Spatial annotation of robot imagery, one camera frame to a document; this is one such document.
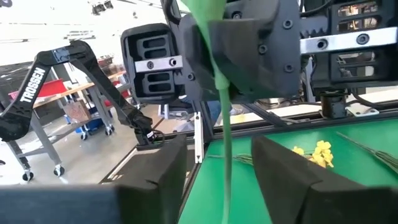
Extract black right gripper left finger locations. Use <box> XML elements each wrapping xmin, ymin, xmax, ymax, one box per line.
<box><xmin>113</xmin><ymin>134</ymin><xmax>188</xmax><ymax>224</ymax></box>

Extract white metal frame bracket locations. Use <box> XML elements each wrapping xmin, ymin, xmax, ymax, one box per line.
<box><xmin>193</xmin><ymin>111</ymin><xmax>205</xmax><ymax>164</ymax></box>

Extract brown cardboard box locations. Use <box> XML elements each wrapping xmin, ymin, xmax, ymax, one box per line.
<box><xmin>63</xmin><ymin>100</ymin><xmax>93</xmax><ymax>124</ymax></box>

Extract green table mat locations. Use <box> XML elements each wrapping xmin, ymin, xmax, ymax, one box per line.
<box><xmin>177</xmin><ymin>118</ymin><xmax>398</xmax><ymax>224</ymax></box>

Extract pink tulip long stem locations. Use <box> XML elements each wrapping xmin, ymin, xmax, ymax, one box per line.
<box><xmin>180</xmin><ymin>0</ymin><xmax>234</xmax><ymax>224</ymax></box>

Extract grey workbench on casters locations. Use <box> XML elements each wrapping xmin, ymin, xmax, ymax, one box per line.
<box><xmin>6</xmin><ymin>70</ymin><xmax>131</xmax><ymax>183</ymax></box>

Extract red plastic bin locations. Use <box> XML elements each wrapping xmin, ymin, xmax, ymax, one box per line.
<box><xmin>9</xmin><ymin>78</ymin><xmax>68</xmax><ymax>100</ymax></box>

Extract blue plastic bin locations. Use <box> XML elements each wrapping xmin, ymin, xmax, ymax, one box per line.
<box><xmin>63</xmin><ymin>114</ymin><xmax>105</xmax><ymax>134</ymax></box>

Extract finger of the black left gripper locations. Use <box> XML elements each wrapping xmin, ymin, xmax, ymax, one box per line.
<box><xmin>208</xmin><ymin>0</ymin><xmax>303</xmax><ymax>104</ymax></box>
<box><xmin>179</xmin><ymin>13</ymin><xmax>219</xmax><ymax>104</ymax></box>

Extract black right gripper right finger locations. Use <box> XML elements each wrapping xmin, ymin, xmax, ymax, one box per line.
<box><xmin>251</xmin><ymin>136</ymin><xmax>398</xmax><ymax>224</ymax></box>

